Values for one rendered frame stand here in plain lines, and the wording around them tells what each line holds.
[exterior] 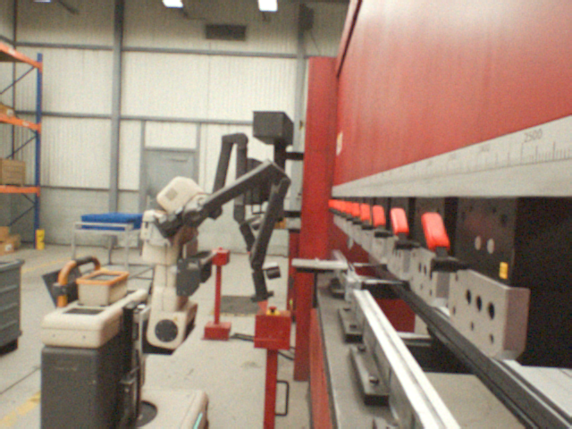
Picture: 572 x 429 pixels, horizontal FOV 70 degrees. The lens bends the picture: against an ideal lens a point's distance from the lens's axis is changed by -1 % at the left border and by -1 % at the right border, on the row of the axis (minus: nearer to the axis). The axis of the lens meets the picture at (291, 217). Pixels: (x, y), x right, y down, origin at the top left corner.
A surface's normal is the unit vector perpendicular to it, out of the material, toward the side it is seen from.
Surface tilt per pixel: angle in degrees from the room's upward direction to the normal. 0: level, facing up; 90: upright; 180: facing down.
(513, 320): 90
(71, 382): 90
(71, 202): 90
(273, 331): 90
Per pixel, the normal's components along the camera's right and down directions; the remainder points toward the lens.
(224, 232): -0.01, 0.05
